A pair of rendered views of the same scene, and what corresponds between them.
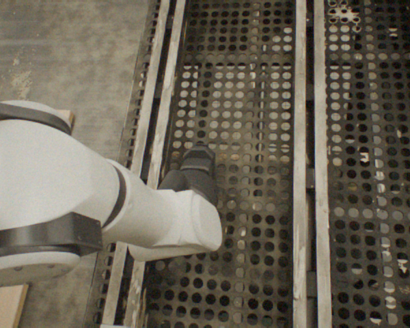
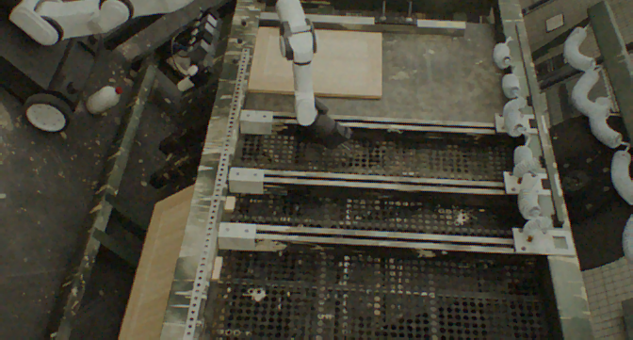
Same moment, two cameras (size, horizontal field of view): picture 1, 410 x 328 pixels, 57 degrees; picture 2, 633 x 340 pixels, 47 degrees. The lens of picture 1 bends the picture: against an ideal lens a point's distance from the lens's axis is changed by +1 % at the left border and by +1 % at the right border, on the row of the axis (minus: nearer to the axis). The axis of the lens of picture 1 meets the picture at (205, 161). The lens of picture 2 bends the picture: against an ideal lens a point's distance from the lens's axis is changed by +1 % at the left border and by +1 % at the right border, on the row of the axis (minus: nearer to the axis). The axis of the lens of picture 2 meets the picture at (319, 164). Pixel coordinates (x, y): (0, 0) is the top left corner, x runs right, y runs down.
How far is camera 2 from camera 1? 2.30 m
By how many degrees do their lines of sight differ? 40
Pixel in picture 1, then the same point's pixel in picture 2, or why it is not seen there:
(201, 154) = (346, 131)
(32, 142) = (307, 40)
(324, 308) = (279, 180)
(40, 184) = (298, 43)
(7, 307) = (280, 87)
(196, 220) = (303, 100)
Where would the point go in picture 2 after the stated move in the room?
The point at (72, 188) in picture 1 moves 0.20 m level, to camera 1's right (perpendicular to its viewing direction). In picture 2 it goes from (298, 49) to (300, 92)
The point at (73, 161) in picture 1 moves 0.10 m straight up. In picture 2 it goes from (304, 49) to (328, 36)
